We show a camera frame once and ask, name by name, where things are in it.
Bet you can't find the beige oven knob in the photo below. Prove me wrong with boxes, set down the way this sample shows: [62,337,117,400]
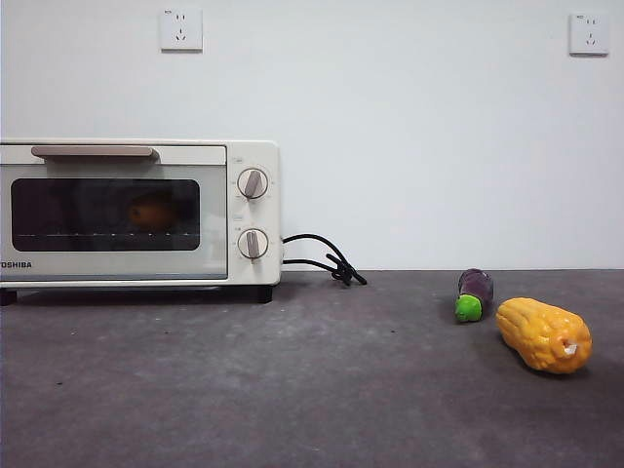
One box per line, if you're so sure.
[237,168,272,202]
[237,227,271,265]

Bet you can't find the white toaster oven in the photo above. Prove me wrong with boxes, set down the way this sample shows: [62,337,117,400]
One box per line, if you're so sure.
[0,138,283,307]

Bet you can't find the white wall socket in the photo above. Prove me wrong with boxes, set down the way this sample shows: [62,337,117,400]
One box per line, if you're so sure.
[568,13,610,58]
[160,6,204,54]

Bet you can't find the brown potato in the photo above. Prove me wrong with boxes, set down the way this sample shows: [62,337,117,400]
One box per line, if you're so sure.
[126,192,179,231]

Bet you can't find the yellow toy corn cob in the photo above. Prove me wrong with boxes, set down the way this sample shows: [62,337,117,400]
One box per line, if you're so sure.
[495,296,594,375]

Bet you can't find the metal wire oven rack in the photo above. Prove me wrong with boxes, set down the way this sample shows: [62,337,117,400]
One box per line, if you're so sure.
[13,230,201,240]

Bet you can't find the purple toy eggplant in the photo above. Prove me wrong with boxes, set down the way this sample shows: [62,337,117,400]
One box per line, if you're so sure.
[454,267,494,324]

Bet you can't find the black oven power cable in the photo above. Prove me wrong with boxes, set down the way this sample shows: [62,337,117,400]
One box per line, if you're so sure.
[281,233,368,287]

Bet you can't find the white glass oven door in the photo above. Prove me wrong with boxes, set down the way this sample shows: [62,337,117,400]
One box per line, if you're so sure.
[0,144,229,282]

